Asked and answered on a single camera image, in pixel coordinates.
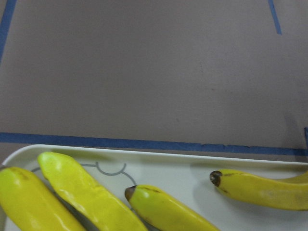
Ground yellow banana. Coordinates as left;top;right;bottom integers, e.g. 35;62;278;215
125;185;218;231
209;169;308;211
38;152;147;231
0;167;85;231

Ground white bear tray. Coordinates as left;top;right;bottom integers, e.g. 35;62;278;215
3;144;308;231

